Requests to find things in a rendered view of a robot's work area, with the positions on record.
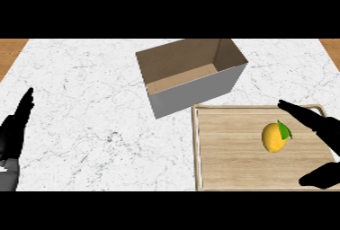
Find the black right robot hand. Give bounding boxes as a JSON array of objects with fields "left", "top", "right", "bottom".
[{"left": 276, "top": 99, "right": 340, "bottom": 190}]

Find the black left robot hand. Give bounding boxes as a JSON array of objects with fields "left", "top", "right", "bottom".
[{"left": 0, "top": 86, "right": 35, "bottom": 164}]

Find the yellow lemon with green leaf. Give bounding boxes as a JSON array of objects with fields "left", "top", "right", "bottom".
[{"left": 260, "top": 119, "right": 294, "bottom": 154}]

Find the pale wooden tray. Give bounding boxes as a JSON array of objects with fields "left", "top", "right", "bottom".
[{"left": 189, "top": 103, "right": 340, "bottom": 192}]

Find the open cardboard box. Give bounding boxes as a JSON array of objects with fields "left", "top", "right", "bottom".
[{"left": 134, "top": 39, "right": 250, "bottom": 120}]

